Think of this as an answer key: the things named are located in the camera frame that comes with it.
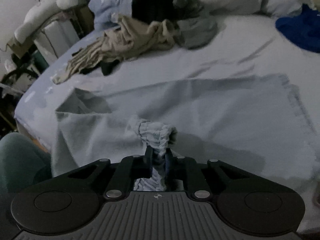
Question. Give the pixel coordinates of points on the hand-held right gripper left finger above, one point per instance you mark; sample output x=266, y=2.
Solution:
x=148, y=158

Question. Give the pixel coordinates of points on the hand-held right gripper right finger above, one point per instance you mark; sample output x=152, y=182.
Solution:
x=168, y=161

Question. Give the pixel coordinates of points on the light blue garment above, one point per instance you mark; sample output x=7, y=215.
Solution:
x=200, y=110

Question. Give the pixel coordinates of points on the black garment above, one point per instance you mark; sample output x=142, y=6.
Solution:
x=150, y=7
x=108, y=67

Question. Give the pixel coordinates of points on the light blue printed bed sheet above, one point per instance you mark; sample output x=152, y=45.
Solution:
x=225, y=62

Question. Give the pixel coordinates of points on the beige garment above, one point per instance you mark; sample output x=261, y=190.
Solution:
x=125, y=42

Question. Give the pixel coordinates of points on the grey garment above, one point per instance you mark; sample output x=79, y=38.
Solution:
x=197, y=32

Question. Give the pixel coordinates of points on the teal plastic bin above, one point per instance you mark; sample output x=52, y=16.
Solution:
x=40, y=60

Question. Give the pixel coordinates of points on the cardboard box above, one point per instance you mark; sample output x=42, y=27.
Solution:
x=85, y=17
x=17, y=47

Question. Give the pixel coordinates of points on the light blue printed quilt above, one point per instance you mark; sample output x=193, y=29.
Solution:
x=105, y=5

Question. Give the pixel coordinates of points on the white plush toy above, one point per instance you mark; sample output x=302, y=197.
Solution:
x=32, y=20

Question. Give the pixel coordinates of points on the dark blue cloth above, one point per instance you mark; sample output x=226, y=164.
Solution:
x=300, y=30

